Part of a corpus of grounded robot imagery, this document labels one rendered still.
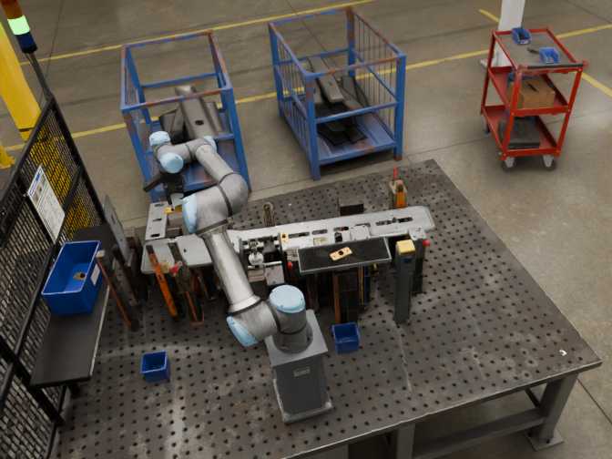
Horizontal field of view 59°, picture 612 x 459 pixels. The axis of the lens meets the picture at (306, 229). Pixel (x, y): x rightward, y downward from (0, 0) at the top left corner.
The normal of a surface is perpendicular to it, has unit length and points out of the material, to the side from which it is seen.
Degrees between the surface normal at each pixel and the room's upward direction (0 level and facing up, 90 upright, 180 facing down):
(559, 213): 0
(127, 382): 0
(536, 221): 0
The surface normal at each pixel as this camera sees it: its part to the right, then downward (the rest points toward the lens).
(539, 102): 0.15, 0.65
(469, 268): -0.08, -0.75
